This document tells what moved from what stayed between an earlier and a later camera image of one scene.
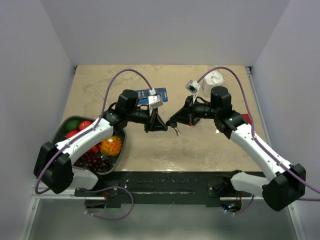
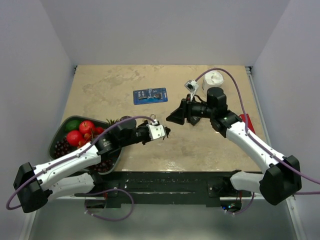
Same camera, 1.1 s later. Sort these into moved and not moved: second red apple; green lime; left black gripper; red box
Moved: left black gripper
Not moved: green lime; red box; second red apple
